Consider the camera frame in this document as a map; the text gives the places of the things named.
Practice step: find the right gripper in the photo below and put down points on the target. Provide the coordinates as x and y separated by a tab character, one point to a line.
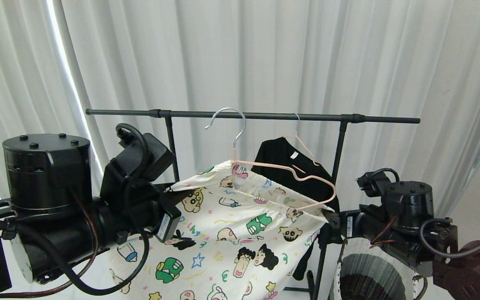
358	227

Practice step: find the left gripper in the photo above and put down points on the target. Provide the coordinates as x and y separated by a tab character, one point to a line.
140	216

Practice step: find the cream printed garment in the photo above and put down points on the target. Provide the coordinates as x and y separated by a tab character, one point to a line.
223	233

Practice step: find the pink clothes hanger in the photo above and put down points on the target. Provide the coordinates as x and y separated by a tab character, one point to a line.
265	165
302	143

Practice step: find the black garment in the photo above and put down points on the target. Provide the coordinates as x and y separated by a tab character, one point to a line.
273	158

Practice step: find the white laundry basket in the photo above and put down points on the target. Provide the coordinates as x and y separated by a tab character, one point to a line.
369	271

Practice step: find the black clothes rack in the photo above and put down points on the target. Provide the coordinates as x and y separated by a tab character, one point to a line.
265	115

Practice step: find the white curtain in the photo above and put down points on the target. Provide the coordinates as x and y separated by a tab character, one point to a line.
244	50

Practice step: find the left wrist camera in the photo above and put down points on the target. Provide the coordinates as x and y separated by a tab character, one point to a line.
158	158

